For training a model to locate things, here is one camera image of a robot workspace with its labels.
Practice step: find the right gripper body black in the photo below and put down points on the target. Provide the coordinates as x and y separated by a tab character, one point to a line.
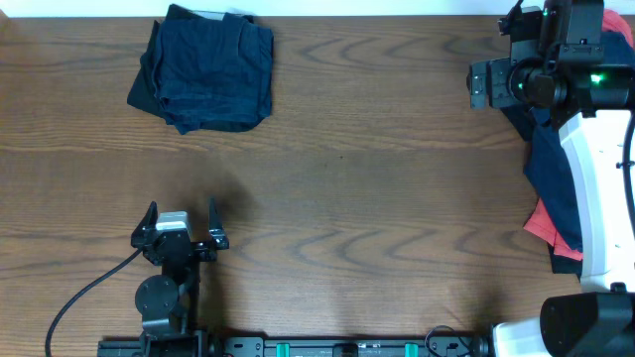
498	73

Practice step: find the red garment in pile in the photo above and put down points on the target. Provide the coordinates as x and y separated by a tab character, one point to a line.
618	40

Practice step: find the black garment under pile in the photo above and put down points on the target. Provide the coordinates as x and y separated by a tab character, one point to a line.
564	265

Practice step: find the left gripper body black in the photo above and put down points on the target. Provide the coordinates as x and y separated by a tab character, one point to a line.
200	257

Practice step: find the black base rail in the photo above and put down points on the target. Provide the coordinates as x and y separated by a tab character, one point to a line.
443	345

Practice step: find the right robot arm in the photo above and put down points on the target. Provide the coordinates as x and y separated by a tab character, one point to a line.
562	61

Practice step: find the navy blue garment in pile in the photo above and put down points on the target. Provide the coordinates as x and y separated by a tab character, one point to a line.
555	218

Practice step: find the folded black shorts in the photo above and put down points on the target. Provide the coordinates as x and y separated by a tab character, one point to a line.
141	96

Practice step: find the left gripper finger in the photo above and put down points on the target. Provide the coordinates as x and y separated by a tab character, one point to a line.
215	227
147	223

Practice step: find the navy blue shorts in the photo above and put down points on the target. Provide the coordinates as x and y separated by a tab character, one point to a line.
213	74

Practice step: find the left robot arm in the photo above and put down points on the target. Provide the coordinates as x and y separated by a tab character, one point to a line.
168	302

